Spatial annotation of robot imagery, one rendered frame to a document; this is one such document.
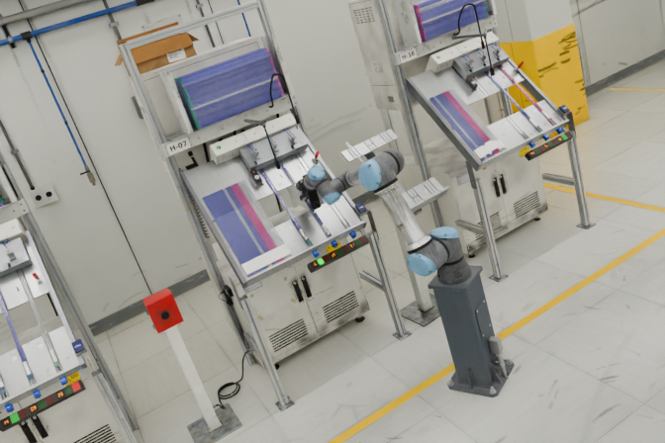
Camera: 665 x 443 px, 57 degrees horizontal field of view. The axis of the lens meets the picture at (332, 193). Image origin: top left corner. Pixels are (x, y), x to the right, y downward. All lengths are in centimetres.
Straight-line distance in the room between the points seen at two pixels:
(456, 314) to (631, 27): 518
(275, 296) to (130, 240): 172
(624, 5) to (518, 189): 364
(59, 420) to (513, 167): 292
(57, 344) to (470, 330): 179
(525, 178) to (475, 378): 163
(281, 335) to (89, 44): 241
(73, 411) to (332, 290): 144
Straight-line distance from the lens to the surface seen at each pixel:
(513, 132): 372
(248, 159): 323
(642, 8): 759
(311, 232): 307
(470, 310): 276
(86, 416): 337
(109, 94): 464
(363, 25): 400
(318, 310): 351
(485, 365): 292
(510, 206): 413
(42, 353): 297
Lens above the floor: 190
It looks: 19 degrees down
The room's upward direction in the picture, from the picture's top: 18 degrees counter-clockwise
